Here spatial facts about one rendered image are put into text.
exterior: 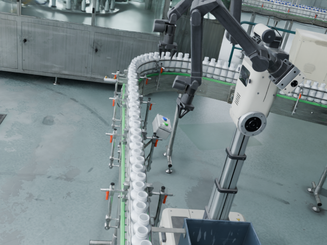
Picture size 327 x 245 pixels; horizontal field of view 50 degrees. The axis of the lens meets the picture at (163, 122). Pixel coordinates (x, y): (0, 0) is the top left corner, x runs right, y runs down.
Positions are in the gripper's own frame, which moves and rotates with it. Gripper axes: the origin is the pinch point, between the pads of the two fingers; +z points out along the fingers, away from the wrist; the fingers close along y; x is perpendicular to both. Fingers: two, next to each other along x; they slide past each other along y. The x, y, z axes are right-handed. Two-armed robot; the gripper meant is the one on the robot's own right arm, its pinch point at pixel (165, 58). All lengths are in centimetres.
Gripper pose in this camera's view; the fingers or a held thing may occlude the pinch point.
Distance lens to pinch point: 207.7
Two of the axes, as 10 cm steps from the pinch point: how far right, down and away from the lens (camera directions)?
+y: -9.8, -1.0, -1.6
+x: 1.0, 4.7, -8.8
